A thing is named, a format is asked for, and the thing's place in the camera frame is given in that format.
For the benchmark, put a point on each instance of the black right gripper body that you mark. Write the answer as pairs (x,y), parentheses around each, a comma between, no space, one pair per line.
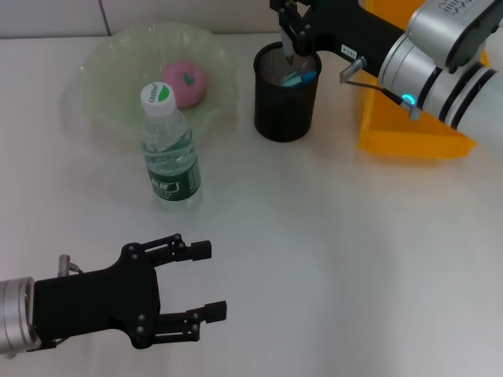
(353,27)

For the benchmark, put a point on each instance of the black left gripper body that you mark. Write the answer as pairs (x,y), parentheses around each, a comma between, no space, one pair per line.
(98,302)

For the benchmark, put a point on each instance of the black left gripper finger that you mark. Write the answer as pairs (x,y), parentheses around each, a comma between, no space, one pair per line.
(196,318)
(184,251)

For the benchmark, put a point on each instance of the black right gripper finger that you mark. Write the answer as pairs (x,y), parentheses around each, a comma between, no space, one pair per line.
(281,15)
(302,35)

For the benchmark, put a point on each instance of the blue and teal scissors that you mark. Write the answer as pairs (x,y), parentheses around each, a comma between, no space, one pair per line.
(300,78)

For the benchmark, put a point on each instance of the pink peach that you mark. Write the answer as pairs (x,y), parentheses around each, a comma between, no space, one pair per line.
(192,94)

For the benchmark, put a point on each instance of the water bottle with green label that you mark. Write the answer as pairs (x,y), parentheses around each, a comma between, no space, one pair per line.
(169,133)

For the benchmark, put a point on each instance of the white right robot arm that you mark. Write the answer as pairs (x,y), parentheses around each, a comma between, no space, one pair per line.
(471,98)

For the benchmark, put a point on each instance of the black mesh pen holder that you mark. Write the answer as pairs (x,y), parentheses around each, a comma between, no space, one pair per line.
(283,118)

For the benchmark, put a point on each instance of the green glass fruit plate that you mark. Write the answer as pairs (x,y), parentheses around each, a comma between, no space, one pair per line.
(110,78)

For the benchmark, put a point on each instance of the yellow plastic bin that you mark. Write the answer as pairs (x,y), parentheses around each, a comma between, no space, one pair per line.
(393,129)

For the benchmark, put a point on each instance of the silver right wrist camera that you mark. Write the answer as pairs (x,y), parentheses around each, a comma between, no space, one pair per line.
(444,23)

